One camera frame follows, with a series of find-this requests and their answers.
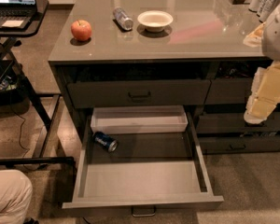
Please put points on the grey bottom right drawer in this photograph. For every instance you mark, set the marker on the grey bottom right drawer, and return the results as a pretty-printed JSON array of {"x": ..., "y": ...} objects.
[{"x": 215, "y": 145}]

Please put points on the grey middle right drawer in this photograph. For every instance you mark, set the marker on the grey middle right drawer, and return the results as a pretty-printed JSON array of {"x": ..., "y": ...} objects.
[{"x": 235, "y": 123}]

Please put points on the white bowl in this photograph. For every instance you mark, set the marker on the white bowl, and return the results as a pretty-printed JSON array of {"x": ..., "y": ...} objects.
[{"x": 155, "y": 21}]

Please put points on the open grey middle drawer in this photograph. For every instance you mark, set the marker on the open grey middle drawer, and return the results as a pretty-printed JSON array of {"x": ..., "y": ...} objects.
[{"x": 146, "y": 174}]

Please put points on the silver can lying down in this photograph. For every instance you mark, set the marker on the silver can lying down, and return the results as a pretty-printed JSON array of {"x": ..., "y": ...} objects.
[{"x": 123, "y": 19}]

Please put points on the open laptop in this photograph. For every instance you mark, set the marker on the open laptop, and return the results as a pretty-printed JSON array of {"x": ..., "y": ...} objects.
[{"x": 16, "y": 14}]

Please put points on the blue pepsi can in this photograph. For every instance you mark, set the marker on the blue pepsi can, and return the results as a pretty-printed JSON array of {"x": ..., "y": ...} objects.
[{"x": 105, "y": 141}]

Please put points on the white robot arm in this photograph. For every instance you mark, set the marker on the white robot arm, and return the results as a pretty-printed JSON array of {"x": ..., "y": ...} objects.
[{"x": 270, "y": 44}]

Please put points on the grey top right drawer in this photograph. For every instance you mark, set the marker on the grey top right drawer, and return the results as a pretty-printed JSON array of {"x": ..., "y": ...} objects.
[{"x": 224, "y": 91}]

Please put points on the grey counter cabinet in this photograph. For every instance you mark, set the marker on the grey counter cabinet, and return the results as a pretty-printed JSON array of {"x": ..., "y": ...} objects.
[{"x": 204, "y": 41}]

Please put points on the grey top left drawer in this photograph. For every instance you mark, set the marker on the grey top left drawer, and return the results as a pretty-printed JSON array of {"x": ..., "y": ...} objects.
[{"x": 130, "y": 93}]

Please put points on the black laptop stand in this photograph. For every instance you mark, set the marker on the black laptop stand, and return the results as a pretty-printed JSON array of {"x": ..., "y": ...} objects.
[{"x": 8, "y": 64}]

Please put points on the red apple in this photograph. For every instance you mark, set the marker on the red apple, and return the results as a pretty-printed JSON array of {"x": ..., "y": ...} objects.
[{"x": 81, "y": 30}]

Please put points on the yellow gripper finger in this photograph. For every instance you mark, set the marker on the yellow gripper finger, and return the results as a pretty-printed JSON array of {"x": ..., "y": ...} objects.
[
  {"x": 269, "y": 87},
  {"x": 258, "y": 110}
]

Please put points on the white plastic tray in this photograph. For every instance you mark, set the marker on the white plastic tray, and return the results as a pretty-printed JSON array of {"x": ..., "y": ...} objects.
[{"x": 139, "y": 119}]

